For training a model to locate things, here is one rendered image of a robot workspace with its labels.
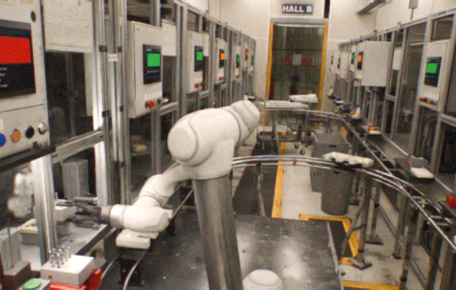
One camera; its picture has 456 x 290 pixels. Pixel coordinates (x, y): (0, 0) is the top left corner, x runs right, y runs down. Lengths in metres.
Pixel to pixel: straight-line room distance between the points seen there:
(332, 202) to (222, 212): 3.37
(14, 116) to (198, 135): 0.54
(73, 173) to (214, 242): 0.98
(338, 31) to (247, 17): 2.17
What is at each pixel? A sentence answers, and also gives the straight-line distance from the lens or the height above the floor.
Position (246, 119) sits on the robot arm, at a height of 1.48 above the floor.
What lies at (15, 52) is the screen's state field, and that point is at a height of 1.65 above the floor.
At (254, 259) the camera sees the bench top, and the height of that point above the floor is 0.68.
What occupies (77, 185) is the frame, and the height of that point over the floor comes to 1.06.
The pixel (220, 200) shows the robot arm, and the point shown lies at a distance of 1.04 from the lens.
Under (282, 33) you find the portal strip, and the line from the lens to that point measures 9.61.
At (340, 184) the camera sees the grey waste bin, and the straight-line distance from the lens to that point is 4.28.
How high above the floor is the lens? 1.65
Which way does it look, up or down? 14 degrees down
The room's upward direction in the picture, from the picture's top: 2 degrees clockwise
